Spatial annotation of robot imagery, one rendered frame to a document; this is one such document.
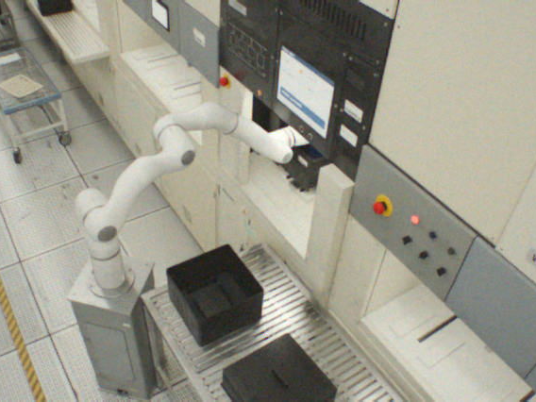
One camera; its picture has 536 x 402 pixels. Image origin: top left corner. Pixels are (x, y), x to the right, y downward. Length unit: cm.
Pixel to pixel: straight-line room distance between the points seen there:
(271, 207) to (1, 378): 165
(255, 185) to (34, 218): 177
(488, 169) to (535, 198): 14
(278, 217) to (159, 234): 130
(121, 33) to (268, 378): 245
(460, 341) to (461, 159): 88
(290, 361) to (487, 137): 102
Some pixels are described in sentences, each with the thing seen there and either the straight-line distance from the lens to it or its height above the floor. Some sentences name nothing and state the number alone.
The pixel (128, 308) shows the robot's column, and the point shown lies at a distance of 216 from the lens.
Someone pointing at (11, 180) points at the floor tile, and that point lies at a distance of 410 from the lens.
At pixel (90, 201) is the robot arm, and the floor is 118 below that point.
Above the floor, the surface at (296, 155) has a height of 107.
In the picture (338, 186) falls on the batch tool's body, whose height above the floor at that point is 139.
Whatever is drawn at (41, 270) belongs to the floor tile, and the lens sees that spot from 341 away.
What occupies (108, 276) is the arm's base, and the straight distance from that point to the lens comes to 215.
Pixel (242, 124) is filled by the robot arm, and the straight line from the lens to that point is 199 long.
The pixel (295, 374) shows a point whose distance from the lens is 187.
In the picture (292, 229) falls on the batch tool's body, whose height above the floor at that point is 87.
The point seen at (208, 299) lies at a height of 77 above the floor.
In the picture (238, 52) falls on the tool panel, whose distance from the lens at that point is 212.
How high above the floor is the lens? 248
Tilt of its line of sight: 42 degrees down
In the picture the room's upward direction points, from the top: 5 degrees clockwise
